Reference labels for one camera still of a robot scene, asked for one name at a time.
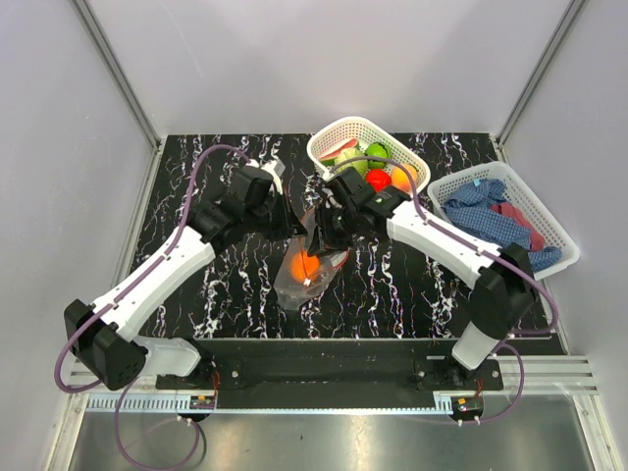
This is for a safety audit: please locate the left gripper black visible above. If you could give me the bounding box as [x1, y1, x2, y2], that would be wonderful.
[245, 187, 309, 242]

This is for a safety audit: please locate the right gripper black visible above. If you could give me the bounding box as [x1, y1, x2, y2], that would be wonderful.
[306, 203, 360, 259]

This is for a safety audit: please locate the fake orange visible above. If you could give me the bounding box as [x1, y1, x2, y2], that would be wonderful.
[289, 250, 321, 286]

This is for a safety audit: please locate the clear zip top bag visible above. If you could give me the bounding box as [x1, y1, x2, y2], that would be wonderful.
[274, 210, 349, 311]

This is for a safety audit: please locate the fake watermelon slice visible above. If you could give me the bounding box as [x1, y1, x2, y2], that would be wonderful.
[319, 138, 359, 167]

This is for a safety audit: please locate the fake red tomato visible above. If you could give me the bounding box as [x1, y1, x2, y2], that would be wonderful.
[364, 169, 392, 192]

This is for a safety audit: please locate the fake green cabbage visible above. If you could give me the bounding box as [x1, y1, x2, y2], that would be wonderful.
[334, 148, 368, 177]

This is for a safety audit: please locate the fake peach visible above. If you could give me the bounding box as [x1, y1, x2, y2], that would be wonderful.
[390, 164, 418, 192]

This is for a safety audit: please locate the fake green apple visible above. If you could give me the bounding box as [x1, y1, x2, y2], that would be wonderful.
[365, 142, 391, 159]

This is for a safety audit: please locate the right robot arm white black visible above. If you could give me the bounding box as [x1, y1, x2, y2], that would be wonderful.
[308, 167, 539, 390]

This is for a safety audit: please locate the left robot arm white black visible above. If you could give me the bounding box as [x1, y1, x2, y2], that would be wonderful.
[64, 160, 306, 391]

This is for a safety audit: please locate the white perforated basket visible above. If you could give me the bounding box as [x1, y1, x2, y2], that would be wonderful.
[307, 117, 431, 193]

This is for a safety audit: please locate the blue patterned cloth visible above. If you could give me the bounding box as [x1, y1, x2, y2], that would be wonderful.
[443, 179, 561, 273]

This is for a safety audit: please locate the white laundry basket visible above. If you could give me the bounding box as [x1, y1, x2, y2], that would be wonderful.
[427, 161, 580, 281]

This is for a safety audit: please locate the red cloth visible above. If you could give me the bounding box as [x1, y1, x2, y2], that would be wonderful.
[491, 203, 546, 252]

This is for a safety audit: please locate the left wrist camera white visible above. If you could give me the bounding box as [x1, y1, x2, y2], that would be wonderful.
[247, 159, 286, 195]

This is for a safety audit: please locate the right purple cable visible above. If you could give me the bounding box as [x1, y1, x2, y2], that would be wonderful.
[328, 157, 559, 338]

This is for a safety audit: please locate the purple cable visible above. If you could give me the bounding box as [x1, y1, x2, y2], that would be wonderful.
[328, 157, 559, 338]
[53, 145, 261, 394]

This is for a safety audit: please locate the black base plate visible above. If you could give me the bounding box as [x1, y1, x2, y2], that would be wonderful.
[156, 340, 503, 414]

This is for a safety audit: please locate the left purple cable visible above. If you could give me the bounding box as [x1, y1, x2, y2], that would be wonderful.
[53, 145, 261, 394]

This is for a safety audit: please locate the aluminium frame rail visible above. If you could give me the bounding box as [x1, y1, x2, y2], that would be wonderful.
[78, 356, 597, 417]

